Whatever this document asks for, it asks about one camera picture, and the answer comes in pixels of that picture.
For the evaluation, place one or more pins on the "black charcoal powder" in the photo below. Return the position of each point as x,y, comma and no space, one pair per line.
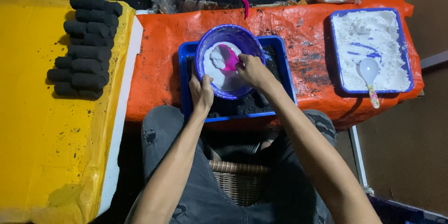
250,103

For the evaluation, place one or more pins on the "orange tarp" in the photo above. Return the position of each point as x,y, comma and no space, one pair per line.
157,62

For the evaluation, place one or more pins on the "person's right hand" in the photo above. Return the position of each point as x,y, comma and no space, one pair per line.
254,71

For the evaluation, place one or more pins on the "blue plastic tray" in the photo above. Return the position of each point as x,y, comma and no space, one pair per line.
276,73

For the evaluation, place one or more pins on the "stack of black charcoal briquettes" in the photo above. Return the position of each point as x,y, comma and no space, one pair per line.
87,47

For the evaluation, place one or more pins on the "person's left hand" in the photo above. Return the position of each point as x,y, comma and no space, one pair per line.
202,92

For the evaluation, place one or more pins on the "yellow plastic sheet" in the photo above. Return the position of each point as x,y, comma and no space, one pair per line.
42,129

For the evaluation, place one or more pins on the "white foam board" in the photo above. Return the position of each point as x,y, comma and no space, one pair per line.
120,122

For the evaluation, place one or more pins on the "blue tray of white powder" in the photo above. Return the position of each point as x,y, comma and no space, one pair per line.
371,50

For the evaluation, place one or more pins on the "person's right fingers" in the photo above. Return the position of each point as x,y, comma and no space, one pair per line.
243,63

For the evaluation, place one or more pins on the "person's grey jeans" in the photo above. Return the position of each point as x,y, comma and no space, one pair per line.
196,182

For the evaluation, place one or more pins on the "pink plastic spoon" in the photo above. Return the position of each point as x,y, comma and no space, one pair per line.
229,59

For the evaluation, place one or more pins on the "wicker stool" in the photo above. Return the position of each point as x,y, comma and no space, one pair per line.
239,183

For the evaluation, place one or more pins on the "blue plastic bowl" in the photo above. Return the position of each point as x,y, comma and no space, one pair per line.
229,61

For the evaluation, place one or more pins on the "white paste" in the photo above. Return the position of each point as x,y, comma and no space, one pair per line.
222,68

